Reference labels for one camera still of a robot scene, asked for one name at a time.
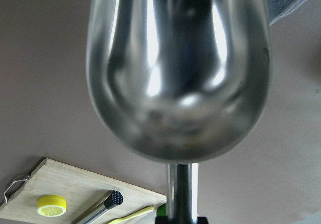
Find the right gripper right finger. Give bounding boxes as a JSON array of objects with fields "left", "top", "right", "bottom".
[{"left": 197, "top": 216, "right": 208, "bottom": 224}]

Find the steel muddler black tip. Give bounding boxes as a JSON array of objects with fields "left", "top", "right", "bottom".
[{"left": 75, "top": 191, "right": 123, "bottom": 224}]

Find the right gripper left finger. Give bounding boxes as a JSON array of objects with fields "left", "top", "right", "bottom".
[{"left": 155, "top": 216, "right": 170, "bottom": 224}]

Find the green lime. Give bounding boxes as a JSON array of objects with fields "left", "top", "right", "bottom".
[{"left": 156, "top": 203, "right": 167, "bottom": 217}]

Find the bamboo cutting board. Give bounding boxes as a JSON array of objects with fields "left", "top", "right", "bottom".
[{"left": 1, "top": 158, "right": 166, "bottom": 223}]

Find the yellow plastic knife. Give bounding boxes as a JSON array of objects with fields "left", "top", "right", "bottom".
[{"left": 108, "top": 206, "right": 154, "bottom": 224}]

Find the half lemon slice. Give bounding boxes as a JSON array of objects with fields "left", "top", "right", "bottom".
[{"left": 37, "top": 195, "right": 67, "bottom": 217}]

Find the steel ice scoop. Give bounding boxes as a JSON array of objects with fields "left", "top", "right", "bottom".
[{"left": 86, "top": 0, "right": 270, "bottom": 223}]

